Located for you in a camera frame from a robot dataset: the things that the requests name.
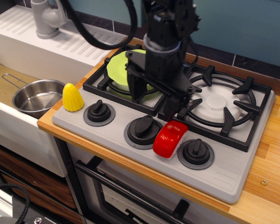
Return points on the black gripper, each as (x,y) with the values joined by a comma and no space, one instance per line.
(166,72)

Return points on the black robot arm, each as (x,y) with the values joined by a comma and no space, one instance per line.
(169,26)

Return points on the red salmon sushi toy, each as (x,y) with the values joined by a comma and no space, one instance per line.
(169,139)

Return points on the black left burner grate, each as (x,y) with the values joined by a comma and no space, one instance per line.
(98,84)

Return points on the black burner grate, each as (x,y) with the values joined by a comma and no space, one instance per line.
(254,100)
(98,84)

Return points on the black middle stove knob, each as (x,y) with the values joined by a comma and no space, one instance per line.
(141,132)

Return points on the black stove knob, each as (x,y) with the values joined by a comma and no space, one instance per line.
(141,132)
(99,114)
(196,154)

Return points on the light green plate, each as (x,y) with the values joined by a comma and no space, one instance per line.
(116,71)

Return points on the black left stove knob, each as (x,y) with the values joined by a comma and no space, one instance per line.
(99,114)

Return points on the white right burner cap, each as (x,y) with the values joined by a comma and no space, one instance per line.
(214,99)

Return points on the black right stove knob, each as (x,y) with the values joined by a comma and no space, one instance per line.
(196,154)

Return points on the black right burner grate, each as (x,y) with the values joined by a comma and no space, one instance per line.
(254,100)

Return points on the yellow toy corn cob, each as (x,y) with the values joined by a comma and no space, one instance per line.
(72,99)

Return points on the grey toy stove top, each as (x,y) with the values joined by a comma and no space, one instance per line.
(224,179)

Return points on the steel saucepan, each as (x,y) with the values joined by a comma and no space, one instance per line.
(35,98)

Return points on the grey toy faucet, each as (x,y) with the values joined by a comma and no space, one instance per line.
(48,20)

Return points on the wooden drawer front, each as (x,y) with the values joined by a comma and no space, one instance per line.
(48,192)

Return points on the white toy sink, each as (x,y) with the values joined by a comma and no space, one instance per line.
(68,57)

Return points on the black oven door handle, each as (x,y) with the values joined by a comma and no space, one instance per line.
(90,169)

